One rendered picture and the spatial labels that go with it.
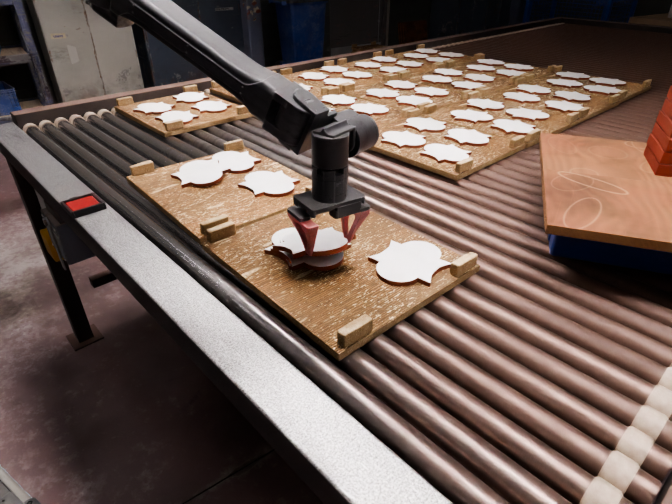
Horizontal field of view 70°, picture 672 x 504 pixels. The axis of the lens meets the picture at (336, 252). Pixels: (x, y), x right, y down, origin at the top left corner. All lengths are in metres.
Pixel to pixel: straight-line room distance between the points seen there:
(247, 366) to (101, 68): 5.01
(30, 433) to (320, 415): 1.54
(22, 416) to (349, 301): 1.58
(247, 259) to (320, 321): 0.23
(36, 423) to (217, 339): 1.39
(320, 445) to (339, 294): 0.28
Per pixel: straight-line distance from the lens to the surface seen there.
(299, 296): 0.80
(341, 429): 0.64
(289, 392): 0.68
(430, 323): 0.79
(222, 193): 1.17
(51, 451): 1.98
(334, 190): 0.74
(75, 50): 5.51
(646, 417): 0.76
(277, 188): 1.15
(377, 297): 0.80
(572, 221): 0.90
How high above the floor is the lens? 1.43
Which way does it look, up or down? 32 degrees down
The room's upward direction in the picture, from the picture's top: straight up
